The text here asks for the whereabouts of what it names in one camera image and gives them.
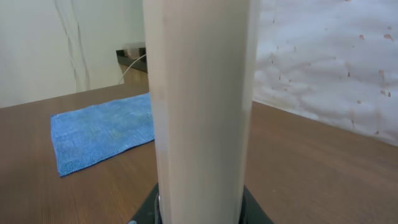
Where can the blue cloth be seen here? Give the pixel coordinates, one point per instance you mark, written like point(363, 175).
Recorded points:
point(99, 133)

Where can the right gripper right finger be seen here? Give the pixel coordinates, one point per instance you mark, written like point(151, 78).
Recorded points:
point(252, 211)

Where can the white pipette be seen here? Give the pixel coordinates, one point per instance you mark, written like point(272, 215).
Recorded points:
point(199, 109)

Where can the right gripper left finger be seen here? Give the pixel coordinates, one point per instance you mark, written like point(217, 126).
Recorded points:
point(149, 211)

